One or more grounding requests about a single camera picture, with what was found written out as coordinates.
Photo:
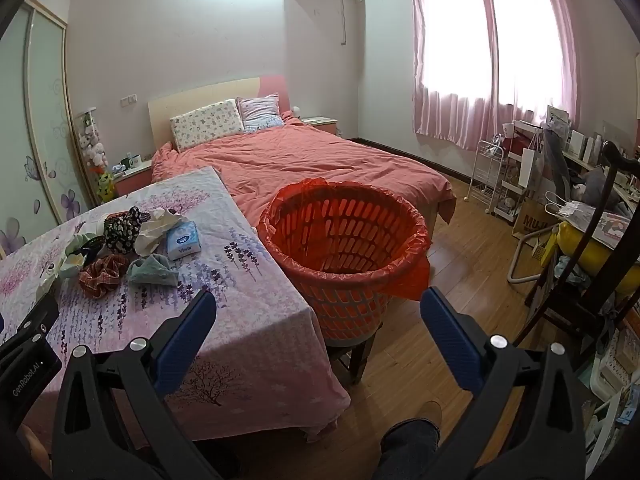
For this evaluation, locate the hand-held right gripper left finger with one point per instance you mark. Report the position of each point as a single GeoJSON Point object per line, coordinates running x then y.
{"type": "Point", "coordinates": [185, 340]}

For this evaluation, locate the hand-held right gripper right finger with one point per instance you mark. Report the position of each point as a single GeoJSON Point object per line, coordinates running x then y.
{"type": "Point", "coordinates": [450, 330]}

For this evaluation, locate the red plastic bag liner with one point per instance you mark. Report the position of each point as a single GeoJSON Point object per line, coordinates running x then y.
{"type": "Point", "coordinates": [415, 280]}

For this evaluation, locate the pale green cloth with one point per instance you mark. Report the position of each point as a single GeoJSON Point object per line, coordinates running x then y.
{"type": "Point", "coordinates": [150, 270]}

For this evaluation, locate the blue tissue pack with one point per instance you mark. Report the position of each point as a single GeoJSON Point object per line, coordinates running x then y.
{"type": "Point", "coordinates": [182, 242]}

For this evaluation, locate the orange plastic laundry basket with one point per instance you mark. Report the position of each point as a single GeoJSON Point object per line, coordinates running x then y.
{"type": "Point", "coordinates": [350, 310]}

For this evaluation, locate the reddish brown patterned garment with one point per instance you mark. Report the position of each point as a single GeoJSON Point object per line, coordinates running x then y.
{"type": "Point", "coordinates": [92, 280]}

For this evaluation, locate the white tissue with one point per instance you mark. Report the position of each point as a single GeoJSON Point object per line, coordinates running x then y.
{"type": "Point", "coordinates": [152, 232]}

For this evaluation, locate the black floral cloth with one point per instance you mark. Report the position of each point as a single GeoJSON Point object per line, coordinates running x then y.
{"type": "Point", "coordinates": [122, 230]}

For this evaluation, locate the black hair band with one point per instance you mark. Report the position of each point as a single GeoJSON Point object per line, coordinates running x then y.
{"type": "Point", "coordinates": [94, 248]}

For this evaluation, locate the floral printed tablecloth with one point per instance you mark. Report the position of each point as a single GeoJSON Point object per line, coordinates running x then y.
{"type": "Point", "coordinates": [240, 310]}

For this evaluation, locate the person's brown shoe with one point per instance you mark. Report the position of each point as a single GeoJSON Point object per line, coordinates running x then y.
{"type": "Point", "coordinates": [430, 410]}

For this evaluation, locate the dark wooden stool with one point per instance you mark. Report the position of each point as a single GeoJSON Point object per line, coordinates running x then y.
{"type": "Point", "coordinates": [357, 360]}

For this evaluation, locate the person's leg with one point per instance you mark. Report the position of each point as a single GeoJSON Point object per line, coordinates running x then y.
{"type": "Point", "coordinates": [407, 447]}

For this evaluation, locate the brown paper bag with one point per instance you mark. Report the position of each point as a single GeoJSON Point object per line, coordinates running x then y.
{"type": "Point", "coordinates": [530, 217]}

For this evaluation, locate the white tiered trolley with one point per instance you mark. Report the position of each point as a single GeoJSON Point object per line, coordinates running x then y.
{"type": "Point", "coordinates": [507, 187]}

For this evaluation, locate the yellow cushion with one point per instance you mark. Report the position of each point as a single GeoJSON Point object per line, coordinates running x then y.
{"type": "Point", "coordinates": [585, 245]}

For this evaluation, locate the pink nightstand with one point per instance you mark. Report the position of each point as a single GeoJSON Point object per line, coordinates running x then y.
{"type": "Point", "coordinates": [132, 182]}
{"type": "Point", "coordinates": [320, 122]}

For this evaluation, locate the yellow green plush toy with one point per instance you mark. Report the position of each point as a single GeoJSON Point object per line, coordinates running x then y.
{"type": "Point", "coordinates": [106, 187]}

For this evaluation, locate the white paper bag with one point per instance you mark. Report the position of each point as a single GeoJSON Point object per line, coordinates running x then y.
{"type": "Point", "coordinates": [530, 170]}

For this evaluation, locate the printed magazine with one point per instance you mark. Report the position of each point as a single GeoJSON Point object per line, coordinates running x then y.
{"type": "Point", "coordinates": [615, 227]}

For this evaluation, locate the grey office chair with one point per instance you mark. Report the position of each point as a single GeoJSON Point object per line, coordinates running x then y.
{"type": "Point", "coordinates": [555, 160]}

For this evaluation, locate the pink curtain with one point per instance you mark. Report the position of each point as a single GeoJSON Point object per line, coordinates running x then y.
{"type": "Point", "coordinates": [450, 120]}

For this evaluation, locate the bed with pink duvet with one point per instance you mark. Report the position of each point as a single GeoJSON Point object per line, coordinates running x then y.
{"type": "Point", "coordinates": [325, 160]}

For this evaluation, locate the hanging plush toy organiser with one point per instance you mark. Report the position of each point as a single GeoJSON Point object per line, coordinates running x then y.
{"type": "Point", "coordinates": [92, 145]}

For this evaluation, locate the floral pillow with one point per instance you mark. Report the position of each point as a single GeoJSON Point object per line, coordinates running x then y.
{"type": "Point", "coordinates": [205, 125]}

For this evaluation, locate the dark wooden chair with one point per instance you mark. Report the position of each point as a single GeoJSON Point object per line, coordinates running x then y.
{"type": "Point", "coordinates": [611, 160]}

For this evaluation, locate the striped pillow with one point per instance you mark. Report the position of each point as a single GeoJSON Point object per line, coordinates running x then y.
{"type": "Point", "coordinates": [260, 110]}

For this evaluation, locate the beige pink headboard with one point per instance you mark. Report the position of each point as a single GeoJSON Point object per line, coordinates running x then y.
{"type": "Point", "coordinates": [200, 95]}

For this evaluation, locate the flower printed wardrobe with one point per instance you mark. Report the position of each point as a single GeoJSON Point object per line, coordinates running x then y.
{"type": "Point", "coordinates": [45, 135]}

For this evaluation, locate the air conditioner pipe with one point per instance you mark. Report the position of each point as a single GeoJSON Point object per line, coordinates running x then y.
{"type": "Point", "coordinates": [344, 20]}

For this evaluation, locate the white wall socket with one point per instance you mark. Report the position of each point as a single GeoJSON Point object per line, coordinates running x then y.
{"type": "Point", "coordinates": [128, 100]}

